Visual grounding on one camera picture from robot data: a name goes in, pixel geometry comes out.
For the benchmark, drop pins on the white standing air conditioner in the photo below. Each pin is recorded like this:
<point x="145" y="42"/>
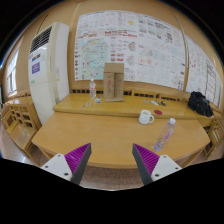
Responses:
<point x="47" y="69"/>

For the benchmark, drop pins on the red bottle cap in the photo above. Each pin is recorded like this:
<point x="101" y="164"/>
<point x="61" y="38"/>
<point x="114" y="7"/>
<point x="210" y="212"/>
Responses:
<point x="158" y="112"/>

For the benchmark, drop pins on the right wall poster sheet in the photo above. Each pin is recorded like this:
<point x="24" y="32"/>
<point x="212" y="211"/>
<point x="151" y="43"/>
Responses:
<point x="203" y="76"/>

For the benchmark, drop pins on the far clear water bottle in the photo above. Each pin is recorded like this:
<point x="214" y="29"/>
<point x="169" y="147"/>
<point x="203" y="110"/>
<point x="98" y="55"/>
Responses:
<point x="92" y="89"/>

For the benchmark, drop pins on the wooden chair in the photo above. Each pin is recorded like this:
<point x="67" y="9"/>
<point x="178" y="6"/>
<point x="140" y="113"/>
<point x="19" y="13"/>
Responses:
<point x="21" y="123"/>
<point x="216" y="135"/>

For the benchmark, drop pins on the wooden chair left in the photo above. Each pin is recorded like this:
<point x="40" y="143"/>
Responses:
<point x="21" y="123"/>

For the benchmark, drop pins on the black bag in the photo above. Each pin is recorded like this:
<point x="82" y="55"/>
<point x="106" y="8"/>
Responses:
<point x="198" y="103"/>

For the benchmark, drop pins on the wooden chair right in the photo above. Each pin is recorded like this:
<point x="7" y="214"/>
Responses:
<point x="216" y="135"/>

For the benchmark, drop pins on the clear plastic water bottle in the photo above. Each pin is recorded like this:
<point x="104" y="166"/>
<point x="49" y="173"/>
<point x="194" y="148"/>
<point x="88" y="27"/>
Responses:
<point x="165" y="134"/>

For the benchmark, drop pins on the large wall poster sheet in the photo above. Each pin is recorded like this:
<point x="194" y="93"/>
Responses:
<point x="151" y="50"/>

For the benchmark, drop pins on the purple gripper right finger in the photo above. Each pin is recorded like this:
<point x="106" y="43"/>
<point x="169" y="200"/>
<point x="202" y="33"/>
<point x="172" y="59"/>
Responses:
<point x="151" y="166"/>

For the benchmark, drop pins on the white ceramic mug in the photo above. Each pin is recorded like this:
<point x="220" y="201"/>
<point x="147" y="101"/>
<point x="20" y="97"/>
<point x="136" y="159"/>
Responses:
<point x="146" y="117"/>

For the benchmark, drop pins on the small dark items on table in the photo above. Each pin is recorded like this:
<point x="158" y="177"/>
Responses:
<point x="155" y="102"/>

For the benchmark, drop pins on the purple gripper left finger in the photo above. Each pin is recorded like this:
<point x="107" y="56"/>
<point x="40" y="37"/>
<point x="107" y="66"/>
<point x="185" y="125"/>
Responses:
<point x="70" y="166"/>

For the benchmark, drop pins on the small blue white item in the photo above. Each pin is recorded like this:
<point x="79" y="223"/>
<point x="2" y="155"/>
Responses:
<point x="98" y="100"/>

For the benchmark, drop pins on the brown cardboard box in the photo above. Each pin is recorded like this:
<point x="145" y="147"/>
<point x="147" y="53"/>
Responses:
<point x="113" y="82"/>

